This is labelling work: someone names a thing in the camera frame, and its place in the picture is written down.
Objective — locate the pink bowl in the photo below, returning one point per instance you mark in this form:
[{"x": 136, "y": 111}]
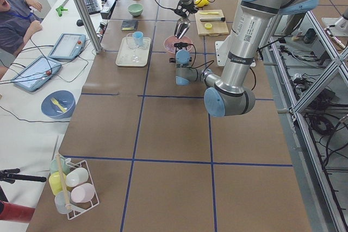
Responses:
[{"x": 183, "y": 39}]

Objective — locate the red fire extinguisher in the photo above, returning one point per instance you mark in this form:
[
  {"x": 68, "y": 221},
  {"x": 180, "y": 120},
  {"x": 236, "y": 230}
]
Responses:
[{"x": 16, "y": 213}]

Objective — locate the blue cup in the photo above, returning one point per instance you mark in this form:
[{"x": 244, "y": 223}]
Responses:
[{"x": 138, "y": 38}]

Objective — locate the yellow plastic knife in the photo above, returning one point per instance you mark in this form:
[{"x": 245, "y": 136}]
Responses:
[{"x": 209, "y": 13}]

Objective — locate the grey yellow sponge cloth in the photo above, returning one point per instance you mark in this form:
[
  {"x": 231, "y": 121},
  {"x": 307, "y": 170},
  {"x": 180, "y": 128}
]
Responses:
[{"x": 129, "y": 25}]

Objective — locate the wooden cutting board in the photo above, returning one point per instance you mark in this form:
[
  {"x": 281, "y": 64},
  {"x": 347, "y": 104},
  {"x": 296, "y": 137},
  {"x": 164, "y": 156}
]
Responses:
[{"x": 219, "y": 28}]

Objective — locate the cream bear tray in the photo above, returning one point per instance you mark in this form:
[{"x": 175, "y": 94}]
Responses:
[{"x": 133, "y": 57}]

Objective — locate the whole yellow lemon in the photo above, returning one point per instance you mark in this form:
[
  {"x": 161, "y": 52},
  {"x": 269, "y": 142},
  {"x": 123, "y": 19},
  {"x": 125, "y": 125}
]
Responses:
[{"x": 201, "y": 3}]

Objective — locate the black keyboard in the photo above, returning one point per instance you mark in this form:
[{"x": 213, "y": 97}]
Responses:
[{"x": 92, "y": 6}]

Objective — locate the blue bowl on side table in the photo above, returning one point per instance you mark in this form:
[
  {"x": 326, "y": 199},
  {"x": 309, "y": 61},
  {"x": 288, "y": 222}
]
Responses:
[{"x": 65, "y": 98}]

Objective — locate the person in grey shirt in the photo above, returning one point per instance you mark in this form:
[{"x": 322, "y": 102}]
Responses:
[{"x": 18, "y": 24}]

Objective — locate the black tripod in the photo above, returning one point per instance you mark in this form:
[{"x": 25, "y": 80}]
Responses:
[{"x": 12, "y": 175}]

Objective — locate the green bowl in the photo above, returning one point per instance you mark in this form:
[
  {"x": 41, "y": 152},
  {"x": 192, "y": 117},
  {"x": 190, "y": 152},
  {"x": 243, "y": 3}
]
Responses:
[{"x": 135, "y": 9}]

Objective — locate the far teach pendant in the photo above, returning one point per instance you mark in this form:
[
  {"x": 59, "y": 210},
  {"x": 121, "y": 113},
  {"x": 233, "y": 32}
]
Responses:
[{"x": 68, "y": 47}]

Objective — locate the clear ice cubes pile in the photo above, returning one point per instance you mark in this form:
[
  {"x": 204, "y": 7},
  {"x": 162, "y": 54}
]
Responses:
[{"x": 169, "y": 44}]

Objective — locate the white wire cup rack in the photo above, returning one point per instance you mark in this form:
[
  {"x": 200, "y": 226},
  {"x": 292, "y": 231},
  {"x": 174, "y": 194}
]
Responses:
[{"x": 72, "y": 186}]

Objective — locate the lemon half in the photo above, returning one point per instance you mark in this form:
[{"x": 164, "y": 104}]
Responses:
[{"x": 208, "y": 26}]

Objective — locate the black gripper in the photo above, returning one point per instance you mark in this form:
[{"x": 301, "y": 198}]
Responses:
[
  {"x": 181, "y": 50},
  {"x": 186, "y": 8}
]

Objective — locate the near teach pendant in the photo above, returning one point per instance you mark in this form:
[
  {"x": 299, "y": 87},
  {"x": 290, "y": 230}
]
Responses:
[{"x": 36, "y": 74}]

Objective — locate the stainless steel ice scoop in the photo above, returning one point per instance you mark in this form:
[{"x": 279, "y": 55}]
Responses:
[{"x": 182, "y": 26}]

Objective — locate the steel muddler black cap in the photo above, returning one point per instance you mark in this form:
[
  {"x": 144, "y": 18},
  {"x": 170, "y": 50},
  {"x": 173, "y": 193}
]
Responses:
[{"x": 214, "y": 19}]

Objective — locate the clear wine glass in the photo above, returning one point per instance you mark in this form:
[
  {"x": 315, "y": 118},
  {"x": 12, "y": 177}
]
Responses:
[{"x": 130, "y": 42}]

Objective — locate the teach pendant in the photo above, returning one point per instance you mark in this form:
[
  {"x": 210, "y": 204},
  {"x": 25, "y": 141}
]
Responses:
[
  {"x": 36, "y": 74},
  {"x": 68, "y": 47}
]

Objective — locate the yellow fork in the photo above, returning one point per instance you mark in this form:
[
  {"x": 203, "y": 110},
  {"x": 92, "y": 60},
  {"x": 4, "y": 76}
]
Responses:
[{"x": 55, "y": 102}]

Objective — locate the aluminium frame post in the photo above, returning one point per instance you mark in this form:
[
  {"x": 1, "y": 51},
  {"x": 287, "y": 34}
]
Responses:
[{"x": 90, "y": 29}]

